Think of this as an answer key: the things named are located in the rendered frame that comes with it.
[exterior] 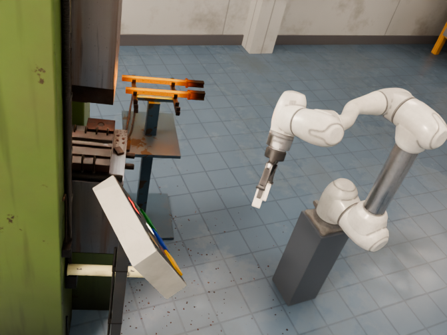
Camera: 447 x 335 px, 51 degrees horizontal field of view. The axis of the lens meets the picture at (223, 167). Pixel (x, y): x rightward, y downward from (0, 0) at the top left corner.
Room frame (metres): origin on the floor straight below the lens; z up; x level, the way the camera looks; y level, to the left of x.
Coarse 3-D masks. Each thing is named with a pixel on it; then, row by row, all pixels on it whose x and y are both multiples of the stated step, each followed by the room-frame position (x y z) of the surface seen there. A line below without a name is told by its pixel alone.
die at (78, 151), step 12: (72, 132) 1.53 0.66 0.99; (72, 144) 1.45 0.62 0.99; (84, 144) 1.47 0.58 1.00; (96, 144) 1.49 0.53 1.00; (84, 156) 1.42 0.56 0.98; (96, 156) 1.43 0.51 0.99; (108, 156) 1.44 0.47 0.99; (72, 168) 1.36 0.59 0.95; (84, 168) 1.38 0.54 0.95; (96, 168) 1.39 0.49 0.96; (108, 168) 1.40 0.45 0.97
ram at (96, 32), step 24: (72, 0) 1.32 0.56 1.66; (96, 0) 1.34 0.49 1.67; (120, 0) 1.49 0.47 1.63; (72, 24) 1.32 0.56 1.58; (96, 24) 1.34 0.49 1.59; (120, 24) 1.62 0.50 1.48; (72, 48) 1.32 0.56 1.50; (96, 48) 1.34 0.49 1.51; (72, 72) 1.32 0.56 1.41; (96, 72) 1.34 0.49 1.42
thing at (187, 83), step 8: (128, 80) 2.14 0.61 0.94; (136, 80) 2.16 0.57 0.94; (144, 80) 2.17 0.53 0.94; (152, 80) 2.19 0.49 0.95; (160, 80) 2.20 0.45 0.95; (168, 80) 2.22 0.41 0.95; (176, 80) 2.24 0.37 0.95; (184, 80) 2.27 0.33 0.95; (192, 80) 2.28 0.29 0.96; (200, 80) 2.30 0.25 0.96
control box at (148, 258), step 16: (112, 176) 1.11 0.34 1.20; (96, 192) 1.06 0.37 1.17; (112, 192) 1.05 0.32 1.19; (112, 208) 1.00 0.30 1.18; (128, 208) 0.99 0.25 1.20; (112, 224) 0.94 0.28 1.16; (128, 224) 0.94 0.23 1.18; (144, 224) 1.00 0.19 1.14; (128, 240) 0.89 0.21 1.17; (144, 240) 0.89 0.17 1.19; (128, 256) 0.85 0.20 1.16; (144, 256) 0.84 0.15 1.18; (160, 256) 0.87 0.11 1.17; (144, 272) 0.84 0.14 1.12; (160, 272) 0.88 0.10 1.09; (176, 272) 0.93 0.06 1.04; (160, 288) 0.88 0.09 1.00; (176, 288) 0.92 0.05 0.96
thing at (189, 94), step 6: (126, 90) 2.03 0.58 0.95; (132, 90) 2.04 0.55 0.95; (138, 90) 2.05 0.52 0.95; (144, 90) 2.06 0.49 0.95; (150, 90) 2.08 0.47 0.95; (156, 90) 2.09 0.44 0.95; (162, 90) 2.11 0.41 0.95; (168, 90) 2.12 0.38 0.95; (174, 90) 2.14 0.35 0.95; (192, 90) 2.17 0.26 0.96; (198, 90) 2.18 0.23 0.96; (180, 96) 2.12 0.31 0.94; (186, 96) 2.13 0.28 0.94; (192, 96) 2.15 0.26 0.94; (198, 96) 2.16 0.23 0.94; (204, 96) 2.18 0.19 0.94
